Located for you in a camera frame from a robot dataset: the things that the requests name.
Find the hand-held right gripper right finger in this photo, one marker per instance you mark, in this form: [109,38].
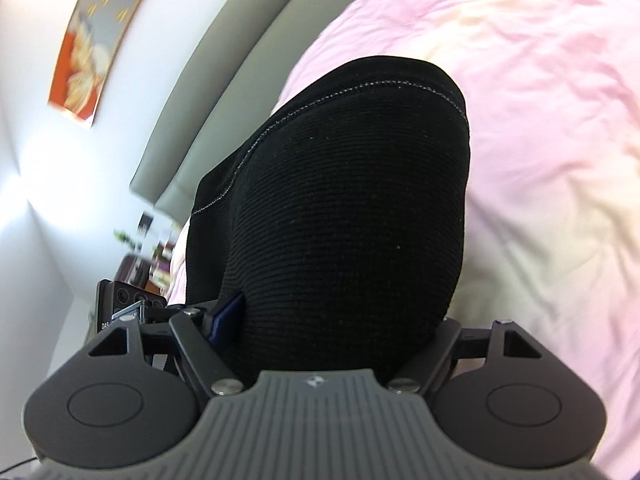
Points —
[436,347]

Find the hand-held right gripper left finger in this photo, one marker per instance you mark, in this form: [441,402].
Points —
[226,319]

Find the black pants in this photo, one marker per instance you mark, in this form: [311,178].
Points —
[340,210]

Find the cluttered dark nightstand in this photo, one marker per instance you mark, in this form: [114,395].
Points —
[150,255]

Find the pink and cream blanket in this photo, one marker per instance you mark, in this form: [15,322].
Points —
[550,160]

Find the grey padded headboard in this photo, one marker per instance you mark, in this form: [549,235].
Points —
[225,60]

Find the orange wall poster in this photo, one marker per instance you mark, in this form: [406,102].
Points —
[95,45]

